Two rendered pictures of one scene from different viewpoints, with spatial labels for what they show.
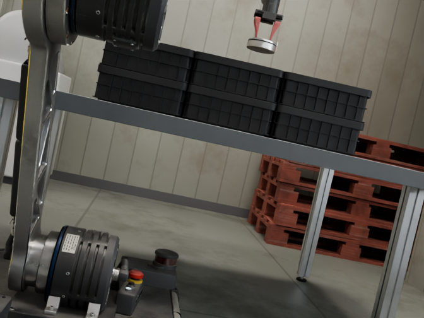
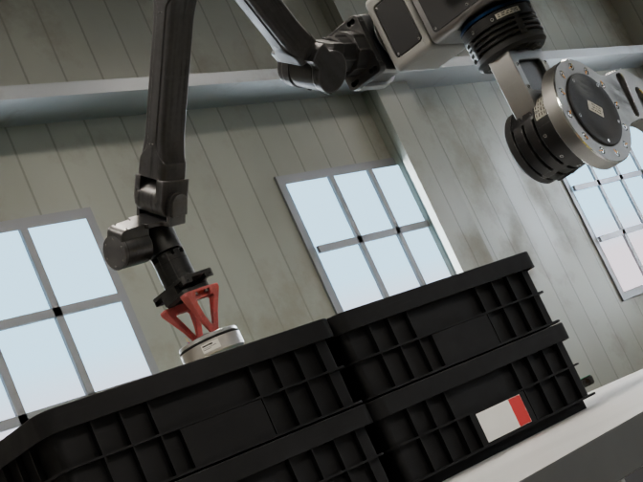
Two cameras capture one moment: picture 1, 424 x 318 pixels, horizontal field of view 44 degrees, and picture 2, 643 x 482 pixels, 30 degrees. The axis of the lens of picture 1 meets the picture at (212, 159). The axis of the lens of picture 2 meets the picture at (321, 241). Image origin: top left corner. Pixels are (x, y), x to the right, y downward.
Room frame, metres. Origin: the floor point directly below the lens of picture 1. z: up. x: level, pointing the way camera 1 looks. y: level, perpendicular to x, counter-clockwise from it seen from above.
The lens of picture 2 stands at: (3.01, 1.51, 0.76)
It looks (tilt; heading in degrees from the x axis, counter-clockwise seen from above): 10 degrees up; 228
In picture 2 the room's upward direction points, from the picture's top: 25 degrees counter-clockwise
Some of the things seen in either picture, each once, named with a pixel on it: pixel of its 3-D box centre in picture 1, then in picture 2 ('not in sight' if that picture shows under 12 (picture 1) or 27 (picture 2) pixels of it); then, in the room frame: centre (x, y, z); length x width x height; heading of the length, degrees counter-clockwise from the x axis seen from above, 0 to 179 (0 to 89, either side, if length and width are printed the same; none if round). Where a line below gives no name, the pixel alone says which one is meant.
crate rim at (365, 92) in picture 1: (315, 89); not in sight; (1.92, -0.31, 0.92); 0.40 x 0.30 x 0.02; 2
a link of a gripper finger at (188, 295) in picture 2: (262, 28); (198, 310); (1.91, -0.08, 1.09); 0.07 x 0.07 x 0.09; 1
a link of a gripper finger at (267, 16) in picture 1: (268, 29); (191, 315); (1.91, -0.10, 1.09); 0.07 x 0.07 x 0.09; 1
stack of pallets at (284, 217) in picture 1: (344, 191); not in sight; (4.11, -1.08, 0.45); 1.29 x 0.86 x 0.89; 98
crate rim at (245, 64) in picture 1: (235, 70); not in sight; (1.91, -0.01, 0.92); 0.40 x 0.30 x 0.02; 2
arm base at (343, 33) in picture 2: not in sight; (344, 54); (1.46, 0.04, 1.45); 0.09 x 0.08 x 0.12; 98
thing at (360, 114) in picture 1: (312, 102); not in sight; (1.92, -0.31, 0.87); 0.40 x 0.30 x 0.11; 2
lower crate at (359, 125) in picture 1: (305, 131); not in sight; (1.92, -0.31, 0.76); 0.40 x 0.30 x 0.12; 2
